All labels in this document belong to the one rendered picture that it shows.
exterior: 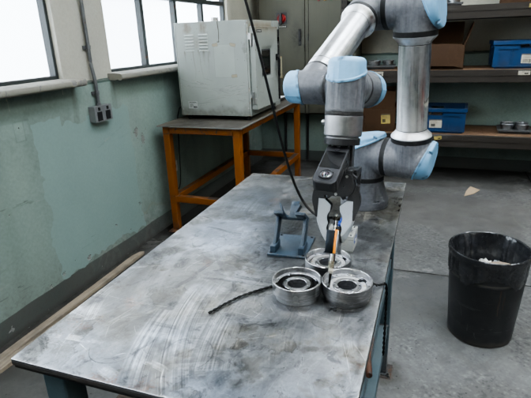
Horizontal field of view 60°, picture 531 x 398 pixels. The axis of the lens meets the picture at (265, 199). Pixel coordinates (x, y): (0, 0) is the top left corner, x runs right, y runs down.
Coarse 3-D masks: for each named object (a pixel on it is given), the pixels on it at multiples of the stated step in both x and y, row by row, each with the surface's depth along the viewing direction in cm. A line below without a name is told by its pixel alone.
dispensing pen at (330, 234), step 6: (336, 216) 94; (336, 222) 95; (336, 228) 95; (330, 234) 93; (330, 240) 93; (330, 246) 93; (324, 252) 93; (330, 252) 93; (330, 258) 94; (330, 264) 94; (330, 270) 94; (330, 276) 94
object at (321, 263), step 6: (312, 252) 109; (318, 252) 110; (342, 252) 109; (306, 258) 105; (312, 258) 108; (318, 258) 108; (324, 258) 108; (336, 258) 107; (342, 258) 108; (348, 258) 106; (306, 264) 105; (312, 264) 103; (318, 264) 105; (324, 264) 108; (336, 264) 105; (348, 264) 103; (318, 270) 102; (324, 270) 101
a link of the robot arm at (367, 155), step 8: (368, 136) 138; (376, 136) 138; (384, 136) 139; (360, 144) 139; (368, 144) 138; (376, 144) 138; (384, 144) 137; (360, 152) 139; (368, 152) 138; (376, 152) 137; (360, 160) 140; (368, 160) 139; (376, 160) 137; (368, 168) 140; (376, 168) 139; (368, 176) 141; (376, 176) 142
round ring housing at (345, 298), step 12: (324, 276) 98; (336, 276) 100; (360, 276) 99; (324, 288) 94; (336, 288) 95; (348, 288) 98; (360, 288) 95; (372, 288) 94; (336, 300) 92; (348, 300) 91; (360, 300) 92
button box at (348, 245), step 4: (332, 224) 123; (332, 228) 120; (352, 228) 120; (356, 228) 120; (352, 232) 117; (356, 232) 120; (348, 236) 115; (352, 236) 115; (356, 236) 121; (348, 240) 115; (352, 240) 115; (356, 240) 121; (344, 244) 116; (348, 244) 116; (352, 244) 115; (344, 248) 117; (348, 248) 116; (352, 248) 116; (348, 252) 117; (352, 252) 116
